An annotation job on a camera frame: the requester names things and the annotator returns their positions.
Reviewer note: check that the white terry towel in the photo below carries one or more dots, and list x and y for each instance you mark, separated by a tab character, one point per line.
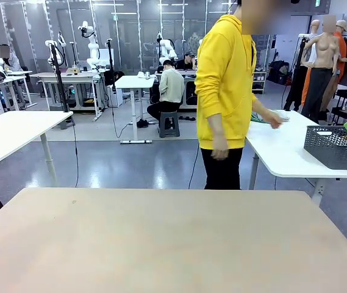
284	115

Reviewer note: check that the person's left forearm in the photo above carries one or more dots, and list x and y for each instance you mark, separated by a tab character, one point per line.
258	106

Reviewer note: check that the person's right forearm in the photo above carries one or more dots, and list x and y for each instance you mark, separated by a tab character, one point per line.
216	123

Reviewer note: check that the dark grey plastic basket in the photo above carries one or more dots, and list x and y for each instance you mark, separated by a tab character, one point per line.
328	149

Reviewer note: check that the person's left hand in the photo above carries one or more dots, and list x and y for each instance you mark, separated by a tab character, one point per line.
271	117

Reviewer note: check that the person's right hand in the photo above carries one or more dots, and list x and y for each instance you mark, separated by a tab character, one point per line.
220	148

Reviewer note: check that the white height-adjustable table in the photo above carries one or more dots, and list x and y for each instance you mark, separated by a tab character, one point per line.
14	131
283	152

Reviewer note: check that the long white workbench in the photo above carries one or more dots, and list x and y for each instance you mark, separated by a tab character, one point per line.
8	77
69	74

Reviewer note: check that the black draped stand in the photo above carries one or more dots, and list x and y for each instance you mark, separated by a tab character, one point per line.
295	91

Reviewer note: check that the seated person grey top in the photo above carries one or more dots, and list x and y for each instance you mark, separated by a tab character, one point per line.
12	62

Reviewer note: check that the mannequin with dark trousers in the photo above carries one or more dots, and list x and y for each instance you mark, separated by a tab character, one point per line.
324	52

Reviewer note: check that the black tripod stand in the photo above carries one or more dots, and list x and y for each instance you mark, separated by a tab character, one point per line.
59	79
111	67

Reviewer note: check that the black bag pile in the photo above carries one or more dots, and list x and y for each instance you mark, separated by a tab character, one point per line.
278	71

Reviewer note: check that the white shelf unit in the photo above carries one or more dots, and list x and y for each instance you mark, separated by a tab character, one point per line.
260	76

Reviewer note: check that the person in yellow hoodie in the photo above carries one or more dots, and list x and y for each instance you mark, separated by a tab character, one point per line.
222	76

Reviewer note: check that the small white desk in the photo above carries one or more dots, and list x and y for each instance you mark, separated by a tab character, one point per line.
135	81

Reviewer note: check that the black shoe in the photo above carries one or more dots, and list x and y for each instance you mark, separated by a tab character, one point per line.
142	123

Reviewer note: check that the person in black cap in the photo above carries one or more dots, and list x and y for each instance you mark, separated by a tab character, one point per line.
188	61

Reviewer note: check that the grey step stool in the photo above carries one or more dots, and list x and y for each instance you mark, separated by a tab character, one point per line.
168	123

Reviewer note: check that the seated person beige sweater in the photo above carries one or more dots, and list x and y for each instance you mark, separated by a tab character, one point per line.
170	82

